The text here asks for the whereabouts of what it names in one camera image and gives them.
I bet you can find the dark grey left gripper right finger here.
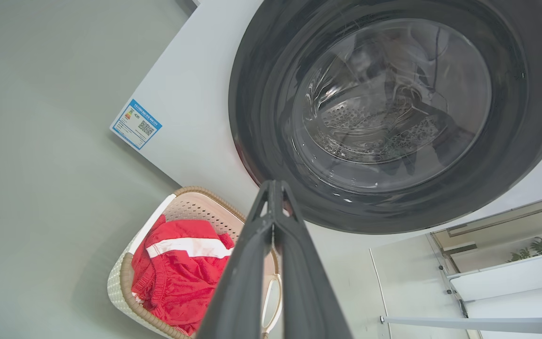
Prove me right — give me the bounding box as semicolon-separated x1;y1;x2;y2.
273;180;352;339

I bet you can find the dark round washing machine door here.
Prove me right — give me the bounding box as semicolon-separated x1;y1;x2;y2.
228;0;542;234

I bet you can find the white Hisense washing machine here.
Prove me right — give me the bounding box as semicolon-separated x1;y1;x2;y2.
110;0;542;258

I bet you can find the white cabinet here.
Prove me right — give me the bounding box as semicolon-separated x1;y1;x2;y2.
447;248;542;302

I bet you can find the beige perforated laundry basket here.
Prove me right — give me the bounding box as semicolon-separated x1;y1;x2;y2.
107;186;283;339

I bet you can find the green potted plant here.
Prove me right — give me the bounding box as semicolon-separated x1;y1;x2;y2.
508;237;542;263

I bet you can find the blue energy label sticker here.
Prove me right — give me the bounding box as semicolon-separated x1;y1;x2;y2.
110;98;162;150

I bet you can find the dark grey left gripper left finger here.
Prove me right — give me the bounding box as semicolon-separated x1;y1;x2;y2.
196;180;275;339

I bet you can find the red garment with white stripe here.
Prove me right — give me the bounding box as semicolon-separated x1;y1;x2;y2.
131;215;235;336

